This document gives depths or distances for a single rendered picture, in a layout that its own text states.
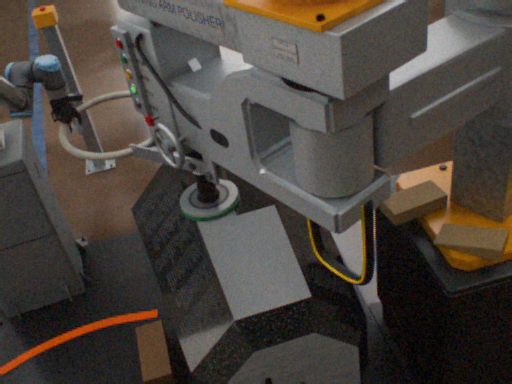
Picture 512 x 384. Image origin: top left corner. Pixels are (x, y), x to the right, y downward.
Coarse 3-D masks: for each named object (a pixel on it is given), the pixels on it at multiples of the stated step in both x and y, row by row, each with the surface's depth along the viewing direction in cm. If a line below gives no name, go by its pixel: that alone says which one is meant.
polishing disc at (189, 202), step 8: (224, 184) 215; (232, 184) 214; (184, 192) 214; (192, 192) 214; (224, 192) 211; (232, 192) 210; (184, 200) 211; (192, 200) 210; (216, 200) 208; (224, 200) 207; (232, 200) 206; (184, 208) 207; (192, 208) 206; (200, 208) 206; (208, 208) 205; (216, 208) 204; (224, 208) 204; (200, 216) 203; (208, 216) 203
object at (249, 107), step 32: (224, 64) 170; (192, 96) 159; (224, 96) 145; (256, 96) 134; (288, 96) 124; (320, 96) 118; (352, 96) 119; (384, 96) 126; (192, 128) 169; (224, 128) 154; (256, 128) 146; (288, 128) 154; (320, 128) 121; (224, 160) 163; (256, 160) 151; (288, 160) 152; (288, 192) 144; (384, 192) 142; (320, 224) 140; (352, 224) 138
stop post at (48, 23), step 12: (36, 12) 329; (48, 12) 327; (36, 24) 329; (48, 24) 331; (48, 36) 336; (60, 36) 343; (48, 48) 340; (60, 48) 342; (60, 60) 346; (72, 72) 353; (72, 84) 356; (84, 120) 371; (84, 132) 376; (96, 132) 385; (96, 144) 383; (96, 168) 391; (108, 168) 389
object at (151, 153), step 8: (136, 152) 229; (144, 152) 222; (152, 152) 215; (176, 152) 218; (152, 160) 219; (160, 160) 213; (176, 160) 201; (192, 160) 191; (200, 160) 187; (184, 168) 199; (192, 168) 192; (200, 168) 189; (224, 168) 180; (208, 176) 178; (224, 176) 178
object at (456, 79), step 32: (448, 32) 145; (480, 32) 143; (416, 64) 134; (448, 64) 135; (480, 64) 143; (416, 96) 133; (448, 96) 140; (480, 96) 149; (384, 128) 133; (416, 128) 139; (448, 128) 147; (384, 160) 138
